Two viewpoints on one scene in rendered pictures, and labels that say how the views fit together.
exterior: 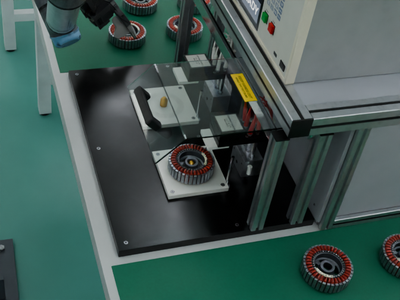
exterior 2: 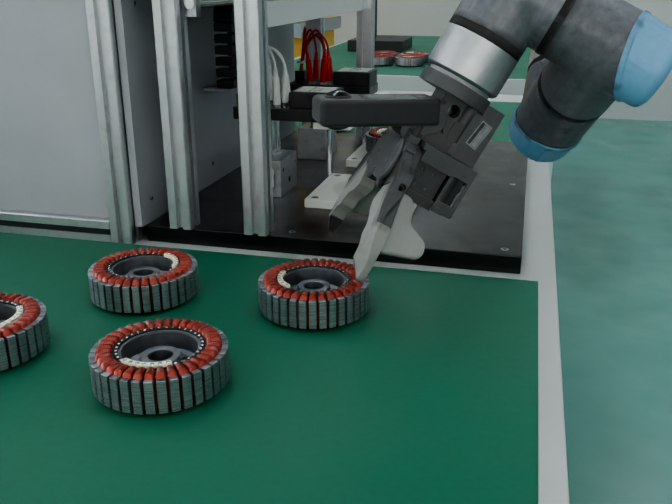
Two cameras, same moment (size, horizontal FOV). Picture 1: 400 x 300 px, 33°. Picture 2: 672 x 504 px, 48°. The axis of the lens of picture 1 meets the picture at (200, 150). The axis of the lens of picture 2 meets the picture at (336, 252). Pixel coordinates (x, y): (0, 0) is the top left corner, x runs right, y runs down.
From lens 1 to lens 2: 2.52 m
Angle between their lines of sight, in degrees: 107
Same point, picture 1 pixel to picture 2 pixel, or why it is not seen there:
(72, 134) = (544, 216)
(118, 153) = (485, 178)
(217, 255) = not seen: hidden behind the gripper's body
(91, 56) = (442, 293)
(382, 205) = not seen: hidden behind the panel
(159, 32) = (204, 308)
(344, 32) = not seen: outside the picture
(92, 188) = (535, 181)
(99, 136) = (504, 191)
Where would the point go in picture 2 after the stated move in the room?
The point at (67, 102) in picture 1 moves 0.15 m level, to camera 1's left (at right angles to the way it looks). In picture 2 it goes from (539, 244) to (660, 272)
